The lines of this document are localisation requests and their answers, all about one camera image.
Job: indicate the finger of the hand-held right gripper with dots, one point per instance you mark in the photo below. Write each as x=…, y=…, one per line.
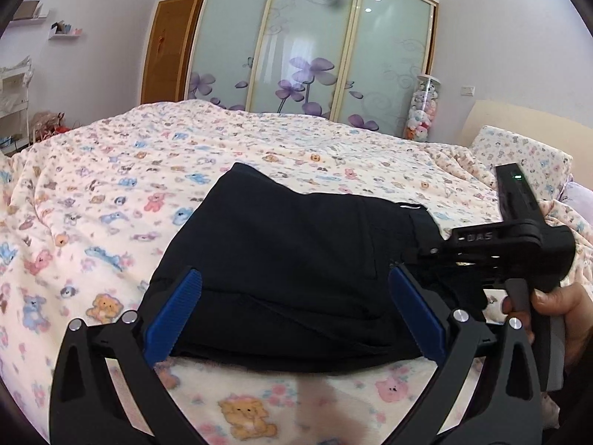
x=435, y=251

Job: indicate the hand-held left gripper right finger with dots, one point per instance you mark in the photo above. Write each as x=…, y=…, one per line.
x=414, y=308

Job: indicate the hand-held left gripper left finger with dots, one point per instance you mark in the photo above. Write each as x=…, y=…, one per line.
x=178, y=308

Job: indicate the black pants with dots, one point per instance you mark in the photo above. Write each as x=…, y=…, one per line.
x=287, y=259

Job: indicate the person's right hand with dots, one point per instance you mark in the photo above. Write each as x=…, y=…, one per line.
x=577, y=315

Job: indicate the lavender pillow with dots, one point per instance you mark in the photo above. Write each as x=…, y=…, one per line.
x=579, y=199

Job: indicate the bear print pillow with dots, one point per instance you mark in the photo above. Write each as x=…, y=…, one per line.
x=519, y=148

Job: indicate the bear print blanket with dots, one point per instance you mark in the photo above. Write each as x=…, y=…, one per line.
x=139, y=185

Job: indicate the beige headboard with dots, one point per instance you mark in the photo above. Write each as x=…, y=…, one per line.
x=523, y=116

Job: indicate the clear tube of plush toys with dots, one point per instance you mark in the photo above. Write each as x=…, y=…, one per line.
x=421, y=111

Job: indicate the floral glass sliding wardrobe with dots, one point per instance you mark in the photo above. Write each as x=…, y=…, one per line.
x=305, y=37

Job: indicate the wooden door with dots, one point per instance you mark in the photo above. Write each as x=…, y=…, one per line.
x=169, y=51

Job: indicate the white storage rack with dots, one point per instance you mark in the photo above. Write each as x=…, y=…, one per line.
x=14, y=102

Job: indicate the white wall socket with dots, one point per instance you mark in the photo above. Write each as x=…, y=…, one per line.
x=468, y=90

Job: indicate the white wall shelf with trinkets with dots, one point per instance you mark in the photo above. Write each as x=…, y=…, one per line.
x=65, y=31

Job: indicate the white wall shelf with frame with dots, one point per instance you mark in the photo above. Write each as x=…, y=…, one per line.
x=28, y=11

